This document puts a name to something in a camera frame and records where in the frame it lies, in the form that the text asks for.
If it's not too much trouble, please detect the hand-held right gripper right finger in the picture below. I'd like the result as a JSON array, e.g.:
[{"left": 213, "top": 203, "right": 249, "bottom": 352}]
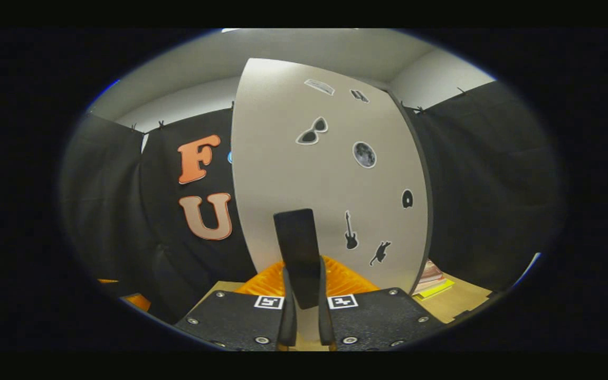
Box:
[{"left": 317, "top": 256, "right": 447, "bottom": 352}]

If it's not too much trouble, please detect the yellow book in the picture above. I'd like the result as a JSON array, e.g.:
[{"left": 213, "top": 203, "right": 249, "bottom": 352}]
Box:
[{"left": 414, "top": 279, "right": 456, "bottom": 301}]

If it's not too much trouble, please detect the white cabinet door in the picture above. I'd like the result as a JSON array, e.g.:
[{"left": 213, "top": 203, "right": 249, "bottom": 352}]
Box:
[{"left": 230, "top": 58, "right": 430, "bottom": 343}]

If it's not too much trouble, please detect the brown cover book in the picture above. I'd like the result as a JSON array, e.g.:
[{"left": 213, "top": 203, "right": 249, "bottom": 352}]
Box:
[{"left": 415, "top": 260, "right": 446, "bottom": 290}]

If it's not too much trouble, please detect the grey cabinet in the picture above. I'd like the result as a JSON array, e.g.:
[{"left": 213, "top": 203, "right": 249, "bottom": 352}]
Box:
[{"left": 386, "top": 89, "right": 435, "bottom": 291}]

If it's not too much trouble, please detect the black backdrop cloth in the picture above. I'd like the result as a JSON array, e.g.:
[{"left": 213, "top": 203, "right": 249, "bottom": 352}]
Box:
[{"left": 59, "top": 79, "right": 566, "bottom": 325}]

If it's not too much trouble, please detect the black door handle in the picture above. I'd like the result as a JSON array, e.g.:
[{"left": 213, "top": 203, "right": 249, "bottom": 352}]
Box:
[{"left": 273, "top": 208, "right": 321, "bottom": 310}]

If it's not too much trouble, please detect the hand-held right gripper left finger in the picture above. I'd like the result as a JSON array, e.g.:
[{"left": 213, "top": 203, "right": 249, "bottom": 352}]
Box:
[{"left": 175, "top": 256, "right": 298, "bottom": 352}]

